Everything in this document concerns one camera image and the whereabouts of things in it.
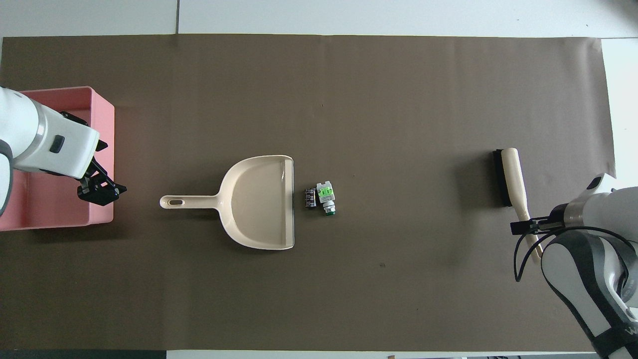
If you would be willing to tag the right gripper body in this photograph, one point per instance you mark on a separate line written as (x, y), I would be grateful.
(557, 215)

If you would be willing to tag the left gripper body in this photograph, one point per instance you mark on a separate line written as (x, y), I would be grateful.
(101, 146)

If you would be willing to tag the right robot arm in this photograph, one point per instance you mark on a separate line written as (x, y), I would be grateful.
(598, 309)

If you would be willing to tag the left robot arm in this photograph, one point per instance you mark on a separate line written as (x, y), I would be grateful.
(25, 134)

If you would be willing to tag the pink plastic bin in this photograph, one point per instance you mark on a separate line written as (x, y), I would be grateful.
(50, 209)

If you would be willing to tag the cream brush with black bristles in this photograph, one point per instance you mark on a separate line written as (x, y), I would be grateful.
(513, 174)

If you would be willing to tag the cream plastic dustpan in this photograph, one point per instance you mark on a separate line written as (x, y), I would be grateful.
(259, 204)

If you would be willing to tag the small black electronic component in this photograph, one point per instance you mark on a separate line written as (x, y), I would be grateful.
(311, 198)

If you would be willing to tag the white and green electronic component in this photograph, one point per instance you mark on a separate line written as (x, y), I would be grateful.
(326, 194)

